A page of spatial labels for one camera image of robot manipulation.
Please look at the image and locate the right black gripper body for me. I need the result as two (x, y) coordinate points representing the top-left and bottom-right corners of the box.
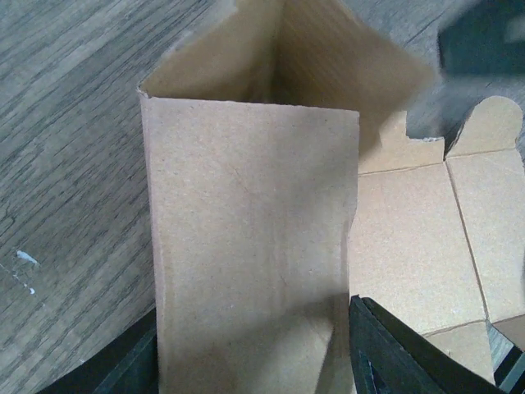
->
(437, 1), (524, 77)

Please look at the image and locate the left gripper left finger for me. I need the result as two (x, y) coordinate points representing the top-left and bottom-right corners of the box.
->
(39, 315), (158, 394)

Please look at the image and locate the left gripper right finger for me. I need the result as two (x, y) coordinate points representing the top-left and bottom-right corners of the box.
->
(349, 295), (502, 393)

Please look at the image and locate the brown cardboard box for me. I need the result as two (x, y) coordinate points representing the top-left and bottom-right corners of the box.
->
(139, 1), (524, 393)

